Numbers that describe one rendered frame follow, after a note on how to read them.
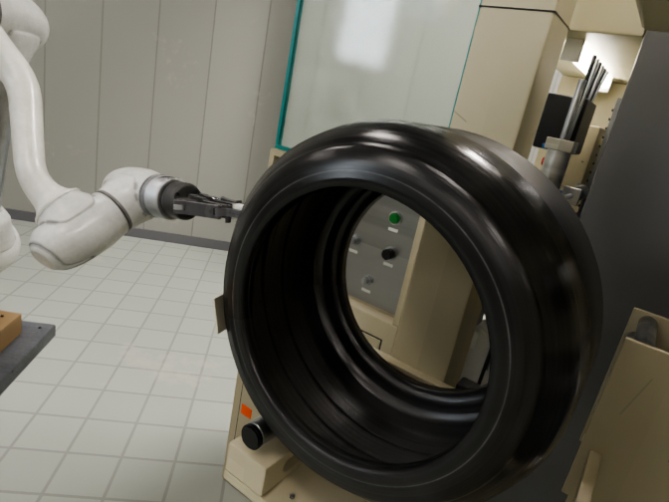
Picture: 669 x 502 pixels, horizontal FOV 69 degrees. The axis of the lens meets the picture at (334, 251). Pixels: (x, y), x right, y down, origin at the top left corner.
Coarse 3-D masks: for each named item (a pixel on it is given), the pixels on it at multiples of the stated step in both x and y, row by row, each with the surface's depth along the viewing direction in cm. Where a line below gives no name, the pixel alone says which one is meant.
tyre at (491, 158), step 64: (384, 128) 62; (448, 128) 67; (256, 192) 72; (320, 192) 91; (384, 192) 59; (448, 192) 55; (512, 192) 54; (256, 256) 75; (320, 256) 99; (512, 256) 52; (576, 256) 58; (256, 320) 88; (320, 320) 100; (512, 320) 53; (576, 320) 53; (256, 384) 77; (320, 384) 93; (384, 384) 95; (512, 384) 54; (576, 384) 55; (320, 448) 71; (384, 448) 84; (448, 448) 62; (512, 448) 55
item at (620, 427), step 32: (640, 320) 87; (640, 352) 74; (608, 384) 77; (640, 384) 74; (608, 416) 77; (640, 416) 75; (608, 448) 78; (640, 448) 76; (576, 480) 82; (608, 480) 79; (640, 480) 76
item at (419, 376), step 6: (384, 354) 107; (390, 360) 105; (396, 360) 106; (396, 366) 104; (402, 366) 104; (408, 366) 104; (402, 372) 103; (408, 372) 102; (414, 372) 103; (420, 372) 103; (414, 378) 102; (420, 378) 101; (426, 378) 101; (432, 378) 101; (432, 384) 100; (438, 384) 99; (444, 384) 100
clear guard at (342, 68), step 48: (336, 0) 132; (384, 0) 125; (432, 0) 118; (480, 0) 112; (336, 48) 135; (384, 48) 127; (432, 48) 119; (288, 96) 146; (336, 96) 137; (384, 96) 129; (432, 96) 121; (288, 144) 149
